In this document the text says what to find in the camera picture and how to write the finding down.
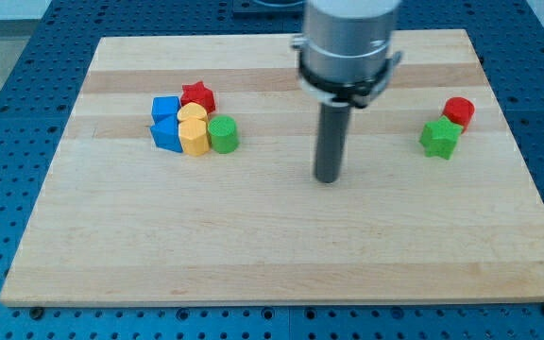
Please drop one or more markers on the green star block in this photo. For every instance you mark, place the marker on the green star block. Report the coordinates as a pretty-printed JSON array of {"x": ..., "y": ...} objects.
[{"x": 440, "y": 137}]

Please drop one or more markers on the red star block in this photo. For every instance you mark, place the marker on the red star block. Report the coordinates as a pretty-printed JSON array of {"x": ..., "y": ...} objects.
[{"x": 200, "y": 94}]

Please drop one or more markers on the blue cube block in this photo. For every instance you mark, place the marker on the blue cube block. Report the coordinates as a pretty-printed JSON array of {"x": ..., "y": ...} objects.
[{"x": 164, "y": 107}]

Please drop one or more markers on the yellow heart block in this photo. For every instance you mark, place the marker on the yellow heart block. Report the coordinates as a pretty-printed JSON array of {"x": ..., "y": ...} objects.
[{"x": 192, "y": 110}]

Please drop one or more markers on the blue triangle block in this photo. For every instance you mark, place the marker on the blue triangle block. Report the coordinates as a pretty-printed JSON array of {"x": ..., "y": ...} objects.
[{"x": 166, "y": 134}]

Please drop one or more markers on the red cylinder block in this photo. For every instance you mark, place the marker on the red cylinder block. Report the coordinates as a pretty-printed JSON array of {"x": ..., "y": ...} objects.
[{"x": 460, "y": 111}]

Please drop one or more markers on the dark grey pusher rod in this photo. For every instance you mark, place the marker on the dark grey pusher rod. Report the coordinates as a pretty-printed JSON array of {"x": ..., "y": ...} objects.
[{"x": 332, "y": 130}]

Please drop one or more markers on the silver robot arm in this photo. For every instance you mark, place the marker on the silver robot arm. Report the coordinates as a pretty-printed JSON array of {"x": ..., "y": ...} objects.
[{"x": 343, "y": 50}]

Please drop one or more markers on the wooden board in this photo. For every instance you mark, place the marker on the wooden board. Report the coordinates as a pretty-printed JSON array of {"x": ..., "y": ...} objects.
[{"x": 120, "y": 222}]

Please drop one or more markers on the green cylinder block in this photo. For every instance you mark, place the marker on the green cylinder block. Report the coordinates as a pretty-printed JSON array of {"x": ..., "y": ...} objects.
[{"x": 224, "y": 134}]

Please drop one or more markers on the yellow hexagon block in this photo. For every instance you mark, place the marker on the yellow hexagon block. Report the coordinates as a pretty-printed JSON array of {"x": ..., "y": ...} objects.
[{"x": 193, "y": 136}]

